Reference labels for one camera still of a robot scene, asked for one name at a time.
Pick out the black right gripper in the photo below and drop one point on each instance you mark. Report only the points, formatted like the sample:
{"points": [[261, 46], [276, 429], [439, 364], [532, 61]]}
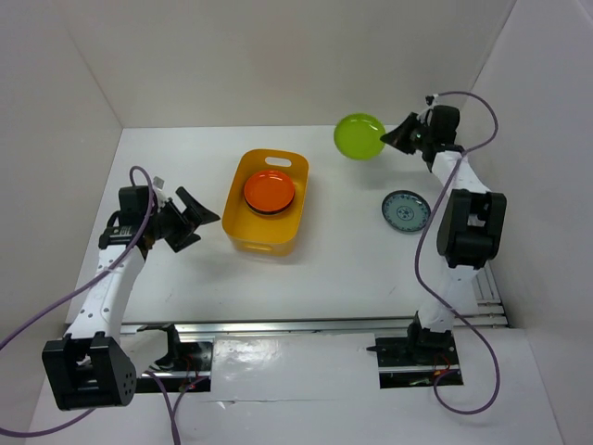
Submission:
{"points": [[397, 136]]}

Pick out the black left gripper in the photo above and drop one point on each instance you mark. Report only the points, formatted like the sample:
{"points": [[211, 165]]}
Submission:
{"points": [[186, 223]]}

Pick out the green plate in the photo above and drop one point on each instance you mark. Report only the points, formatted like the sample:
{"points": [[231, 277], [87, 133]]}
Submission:
{"points": [[358, 136]]}

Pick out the black plate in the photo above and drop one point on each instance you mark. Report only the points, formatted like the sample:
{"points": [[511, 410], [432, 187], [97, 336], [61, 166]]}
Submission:
{"points": [[268, 213]]}

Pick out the orange plate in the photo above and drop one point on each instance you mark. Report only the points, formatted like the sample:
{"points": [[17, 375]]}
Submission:
{"points": [[269, 190]]}

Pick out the blue patterned plate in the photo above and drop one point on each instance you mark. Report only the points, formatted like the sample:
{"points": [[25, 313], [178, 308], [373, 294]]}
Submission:
{"points": [[406, 211]]}

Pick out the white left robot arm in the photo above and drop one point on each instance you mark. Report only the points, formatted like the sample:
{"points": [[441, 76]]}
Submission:
{"points": [[90, 367]]}

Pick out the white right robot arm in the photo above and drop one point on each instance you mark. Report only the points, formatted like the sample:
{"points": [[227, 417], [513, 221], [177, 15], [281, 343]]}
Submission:
{"points": [[470, 230]]}

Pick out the yellow plastic bin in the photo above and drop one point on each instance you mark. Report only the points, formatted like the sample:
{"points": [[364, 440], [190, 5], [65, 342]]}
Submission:
{"points": [[274, 235]]}

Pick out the aluminium rail front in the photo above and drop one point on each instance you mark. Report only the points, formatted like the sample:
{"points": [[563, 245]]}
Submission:
{"points": [[310, 326]]}

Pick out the aluminium rail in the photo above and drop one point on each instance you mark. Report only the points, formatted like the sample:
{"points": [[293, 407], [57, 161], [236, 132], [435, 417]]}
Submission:
{"points": [[491, 312], [310, 326]]}

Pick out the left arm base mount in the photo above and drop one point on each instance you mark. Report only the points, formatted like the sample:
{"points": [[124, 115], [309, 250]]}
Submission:
{"points": [[185, 361]]}

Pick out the aluminium rail right side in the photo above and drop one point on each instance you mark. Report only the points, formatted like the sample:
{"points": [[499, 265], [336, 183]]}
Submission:
{"points": [[491, 312]]}

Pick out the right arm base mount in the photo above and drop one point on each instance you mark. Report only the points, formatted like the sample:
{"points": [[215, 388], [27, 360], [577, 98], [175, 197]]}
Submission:
{"points": [[418, 359]]}

